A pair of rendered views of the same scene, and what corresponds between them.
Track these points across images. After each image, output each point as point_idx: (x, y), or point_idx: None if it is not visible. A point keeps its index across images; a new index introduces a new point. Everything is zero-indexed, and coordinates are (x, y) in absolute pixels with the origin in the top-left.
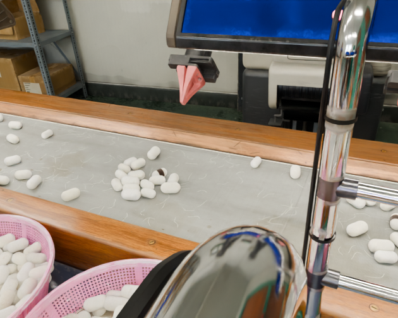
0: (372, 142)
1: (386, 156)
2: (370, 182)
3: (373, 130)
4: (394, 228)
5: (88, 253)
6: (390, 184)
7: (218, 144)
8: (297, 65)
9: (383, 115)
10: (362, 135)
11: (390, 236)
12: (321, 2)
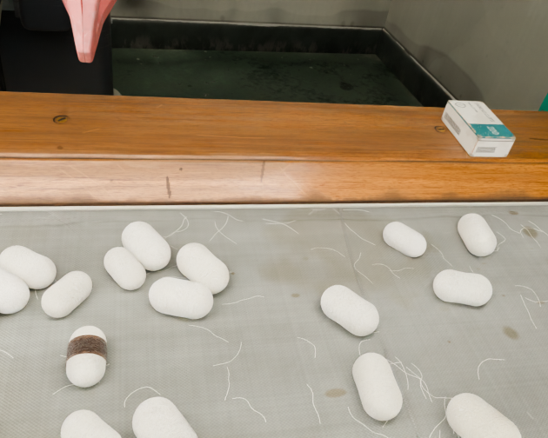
0: (32, 96)
1: (66, 133)
2: (27, 219)
3: (103, 65)
4: (79, 385)
5: None
6: (82, 215)
7: None
8: None
9: (138, 36)
10: (86, 77)
11: (61, 432)
12: None
